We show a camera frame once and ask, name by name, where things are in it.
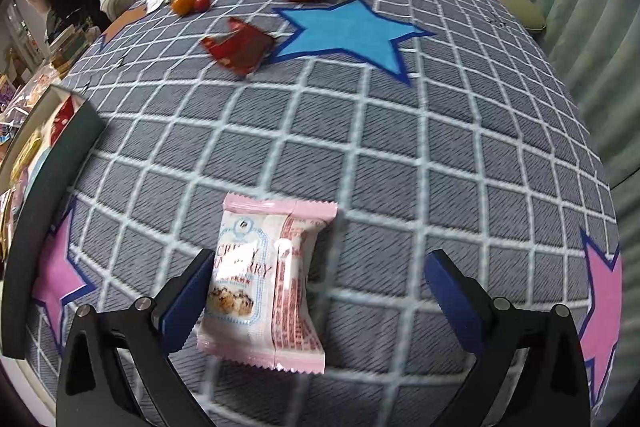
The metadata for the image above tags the pile of colourful snack packets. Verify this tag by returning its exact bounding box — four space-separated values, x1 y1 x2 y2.
0 49 66 142

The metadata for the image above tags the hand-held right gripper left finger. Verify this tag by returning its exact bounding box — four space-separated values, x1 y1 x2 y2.
56 248 217 427

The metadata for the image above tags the stack of books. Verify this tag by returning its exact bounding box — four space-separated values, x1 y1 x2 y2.
47 22 98 68

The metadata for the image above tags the pale green ribbed curtain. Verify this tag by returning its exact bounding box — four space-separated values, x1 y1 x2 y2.
480 0 640 218

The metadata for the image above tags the grey checked star blanket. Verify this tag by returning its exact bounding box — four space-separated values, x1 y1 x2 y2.
25 0 626 427

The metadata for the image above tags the torn red wrapper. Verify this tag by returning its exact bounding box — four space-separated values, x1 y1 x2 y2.
199 17 276 76

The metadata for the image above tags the dark grey cardboard box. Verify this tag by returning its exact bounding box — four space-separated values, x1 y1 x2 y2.
0 87 108 360

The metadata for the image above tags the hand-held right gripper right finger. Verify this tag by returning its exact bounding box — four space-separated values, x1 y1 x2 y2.
424 249 591 427

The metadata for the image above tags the white pink cookie packet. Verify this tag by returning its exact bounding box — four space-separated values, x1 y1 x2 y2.
196 192 338 375

